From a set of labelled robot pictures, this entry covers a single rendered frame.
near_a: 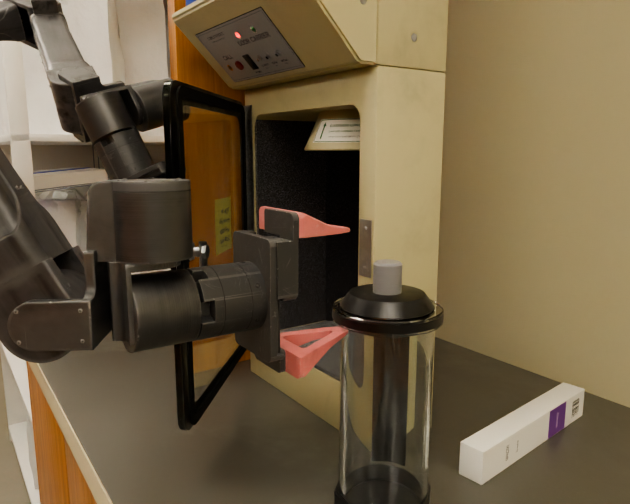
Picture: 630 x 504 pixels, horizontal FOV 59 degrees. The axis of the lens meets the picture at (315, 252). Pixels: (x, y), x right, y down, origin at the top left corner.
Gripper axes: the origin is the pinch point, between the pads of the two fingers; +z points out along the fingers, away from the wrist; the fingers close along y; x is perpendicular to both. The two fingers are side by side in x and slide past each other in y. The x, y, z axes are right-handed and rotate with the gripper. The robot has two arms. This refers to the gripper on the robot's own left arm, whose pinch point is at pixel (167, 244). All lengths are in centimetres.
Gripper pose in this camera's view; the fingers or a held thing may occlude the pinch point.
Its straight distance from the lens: 73.1
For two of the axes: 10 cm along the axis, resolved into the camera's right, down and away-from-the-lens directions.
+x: -1.2, 1.7, -9.8
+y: -9.0, 3.9, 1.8
